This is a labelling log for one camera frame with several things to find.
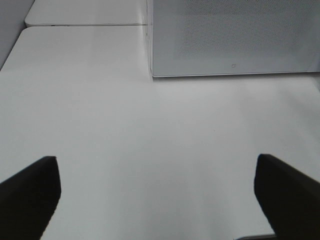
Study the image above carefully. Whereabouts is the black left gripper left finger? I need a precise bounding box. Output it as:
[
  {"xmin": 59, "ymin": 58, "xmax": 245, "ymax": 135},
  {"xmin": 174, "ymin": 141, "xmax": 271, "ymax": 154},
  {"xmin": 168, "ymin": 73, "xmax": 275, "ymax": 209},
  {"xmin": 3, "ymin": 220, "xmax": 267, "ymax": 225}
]
[{"xmin": 0, "ymin": 156, "xmax": 62, "ymax": 240}]

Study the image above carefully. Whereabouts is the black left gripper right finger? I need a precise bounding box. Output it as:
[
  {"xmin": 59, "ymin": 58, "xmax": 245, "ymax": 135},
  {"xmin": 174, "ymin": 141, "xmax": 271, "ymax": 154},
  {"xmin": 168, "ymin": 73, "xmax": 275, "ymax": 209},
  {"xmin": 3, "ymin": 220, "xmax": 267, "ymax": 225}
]
[{"xmin": 254, "ymin": 154, "xmax": 320, "ymax": 240}]

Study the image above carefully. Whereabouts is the white microwave door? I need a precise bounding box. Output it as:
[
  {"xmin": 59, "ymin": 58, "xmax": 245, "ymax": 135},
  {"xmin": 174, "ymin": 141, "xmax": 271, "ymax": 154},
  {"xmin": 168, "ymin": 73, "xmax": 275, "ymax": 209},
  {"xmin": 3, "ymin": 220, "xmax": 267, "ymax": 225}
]
[{"xmin": 146, "ymin": 0, "xmax": 320, "ymax": 78}]

